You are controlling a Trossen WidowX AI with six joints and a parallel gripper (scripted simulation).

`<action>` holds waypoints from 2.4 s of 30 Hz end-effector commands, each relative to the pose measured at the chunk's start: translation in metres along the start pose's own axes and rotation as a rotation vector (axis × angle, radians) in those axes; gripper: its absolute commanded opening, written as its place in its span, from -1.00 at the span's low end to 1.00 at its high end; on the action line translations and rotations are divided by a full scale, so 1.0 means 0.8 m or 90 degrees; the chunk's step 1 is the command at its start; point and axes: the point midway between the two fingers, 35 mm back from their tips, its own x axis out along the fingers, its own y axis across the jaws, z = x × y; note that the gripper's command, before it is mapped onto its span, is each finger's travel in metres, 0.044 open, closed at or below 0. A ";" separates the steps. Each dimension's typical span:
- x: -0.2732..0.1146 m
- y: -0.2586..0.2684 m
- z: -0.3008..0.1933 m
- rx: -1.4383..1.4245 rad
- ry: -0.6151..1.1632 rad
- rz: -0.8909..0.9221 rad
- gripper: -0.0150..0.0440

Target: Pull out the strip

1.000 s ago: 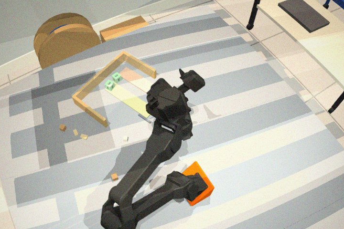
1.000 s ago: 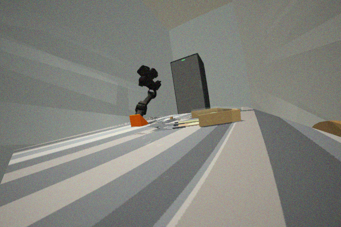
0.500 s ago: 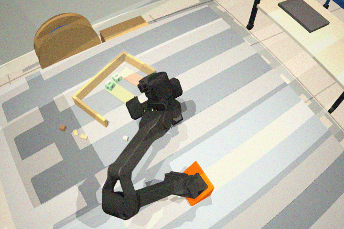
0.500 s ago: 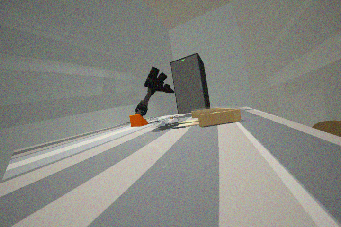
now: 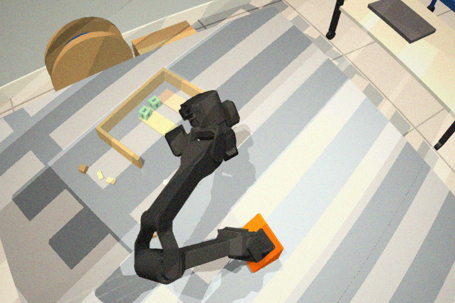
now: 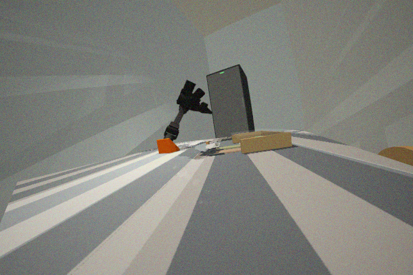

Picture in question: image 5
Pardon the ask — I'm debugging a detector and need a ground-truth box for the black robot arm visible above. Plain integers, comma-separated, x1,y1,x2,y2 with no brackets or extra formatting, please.
134,90,276,285

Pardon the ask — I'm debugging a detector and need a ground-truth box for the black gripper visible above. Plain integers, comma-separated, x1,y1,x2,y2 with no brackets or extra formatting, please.
165,100,240,157

